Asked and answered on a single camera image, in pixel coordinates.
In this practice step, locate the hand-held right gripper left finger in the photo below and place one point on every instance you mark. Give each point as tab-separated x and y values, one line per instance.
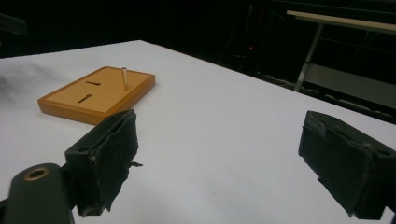
106	161

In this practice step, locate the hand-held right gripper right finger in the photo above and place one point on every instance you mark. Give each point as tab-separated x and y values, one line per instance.
345	168

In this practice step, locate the orange wooden board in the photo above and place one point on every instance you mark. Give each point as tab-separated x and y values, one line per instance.
96	93

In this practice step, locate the white peg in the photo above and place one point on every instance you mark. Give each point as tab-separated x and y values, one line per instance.
125	78

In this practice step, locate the metal-framed table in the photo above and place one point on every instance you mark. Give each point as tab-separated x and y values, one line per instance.
342	56

